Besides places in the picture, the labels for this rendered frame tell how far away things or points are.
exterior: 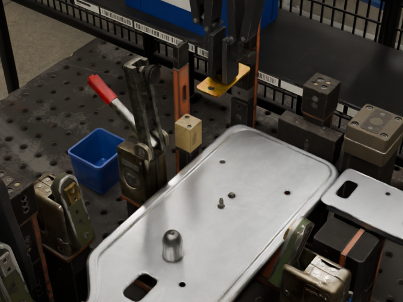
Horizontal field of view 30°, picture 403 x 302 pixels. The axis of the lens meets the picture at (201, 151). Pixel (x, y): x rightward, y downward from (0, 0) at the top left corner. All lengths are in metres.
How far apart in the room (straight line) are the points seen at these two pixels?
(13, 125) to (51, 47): 1.60
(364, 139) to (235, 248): 0.31
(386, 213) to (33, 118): 1.00
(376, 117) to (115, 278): 0.52
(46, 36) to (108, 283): 2.53
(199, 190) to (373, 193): 0.29
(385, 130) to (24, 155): 0.88
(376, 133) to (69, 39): 2.40
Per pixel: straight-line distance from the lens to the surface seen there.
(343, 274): 1.08
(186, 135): 1.27
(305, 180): 1.27
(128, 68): 1.15
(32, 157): 1.80
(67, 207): 1.14
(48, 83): 2.03
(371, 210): 1.24
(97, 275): 1.13
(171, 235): 1.11
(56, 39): 3.53
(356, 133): 1.30
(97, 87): 1.24
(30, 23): 3.68
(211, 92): 1.02
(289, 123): 1.38
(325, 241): 1.20
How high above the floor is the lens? 1.86
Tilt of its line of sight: 41 degrees down
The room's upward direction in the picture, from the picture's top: straight up
